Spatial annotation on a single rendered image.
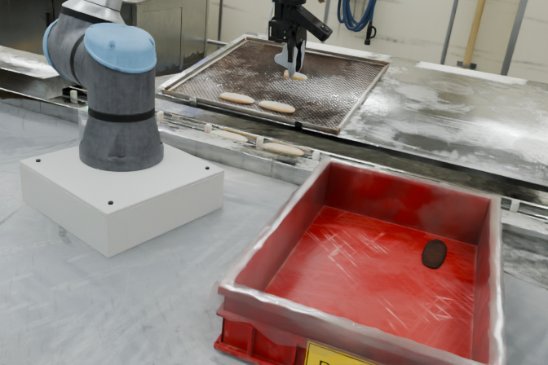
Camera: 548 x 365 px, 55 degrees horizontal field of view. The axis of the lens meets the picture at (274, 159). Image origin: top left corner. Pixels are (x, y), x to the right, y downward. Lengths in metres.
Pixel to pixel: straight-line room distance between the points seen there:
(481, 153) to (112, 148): 0.81
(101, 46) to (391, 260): 0.59
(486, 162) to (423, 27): 3.63
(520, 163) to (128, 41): 0.87
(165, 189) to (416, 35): 4.11
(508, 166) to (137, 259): 0.81
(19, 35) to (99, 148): 3.85
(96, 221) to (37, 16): 3.81
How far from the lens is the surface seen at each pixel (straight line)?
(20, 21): 4.73
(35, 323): 0.76
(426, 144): 1.28
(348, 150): 1.36
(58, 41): 1.06
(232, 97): 1.40
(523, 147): 1.36
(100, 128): 0.95
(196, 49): 4.97
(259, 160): 1.14
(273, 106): 1.35
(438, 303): 0.85
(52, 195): 0.95
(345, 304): 0.79
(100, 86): 0.93
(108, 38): 0.92
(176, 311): 0.75
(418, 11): 4.83
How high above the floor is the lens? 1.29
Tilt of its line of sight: 22 degrees down
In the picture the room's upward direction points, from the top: 6 degrees clockwise
